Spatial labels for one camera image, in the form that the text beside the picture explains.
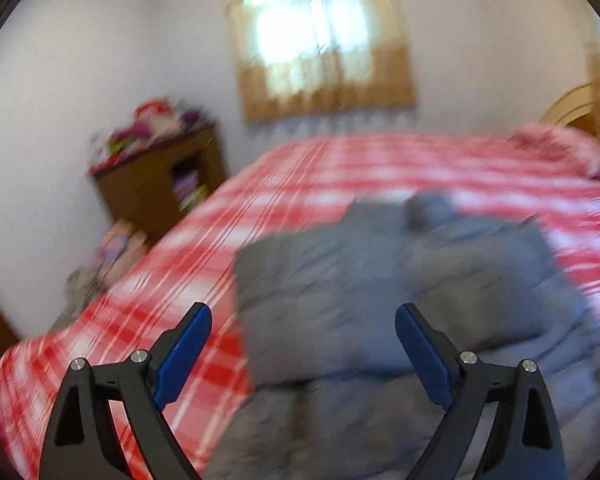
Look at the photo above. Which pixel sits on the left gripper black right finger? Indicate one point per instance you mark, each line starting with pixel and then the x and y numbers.
pixel 524 440

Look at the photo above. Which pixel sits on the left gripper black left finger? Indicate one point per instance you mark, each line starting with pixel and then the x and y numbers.
pixel 81 441

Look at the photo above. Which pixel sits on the grey puffer jacket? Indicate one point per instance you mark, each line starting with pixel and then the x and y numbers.
pixel 362 335

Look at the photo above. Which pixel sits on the clothes pile on floor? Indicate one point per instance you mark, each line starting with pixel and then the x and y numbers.
pixel 121 248

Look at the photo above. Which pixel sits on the clothes pile on desk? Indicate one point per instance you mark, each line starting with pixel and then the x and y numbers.
pixel 154 121

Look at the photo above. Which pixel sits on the red plaid bed cover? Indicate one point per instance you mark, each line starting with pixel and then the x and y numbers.
pixel 287 188

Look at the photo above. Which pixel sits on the brown wooden desk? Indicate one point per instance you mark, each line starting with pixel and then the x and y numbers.
pixel 141 189

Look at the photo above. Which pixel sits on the boxes inside desk shelf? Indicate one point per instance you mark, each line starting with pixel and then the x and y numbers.
pixel 188 187

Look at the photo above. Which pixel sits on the pink floral pillow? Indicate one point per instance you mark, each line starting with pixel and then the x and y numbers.
pixel 572 147

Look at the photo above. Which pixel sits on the cream wooden headboard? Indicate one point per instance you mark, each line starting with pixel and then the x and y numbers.
pixel 580 107

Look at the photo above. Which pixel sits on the beige patterned window curtain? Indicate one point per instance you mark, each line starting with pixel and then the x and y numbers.
pixel 310 57

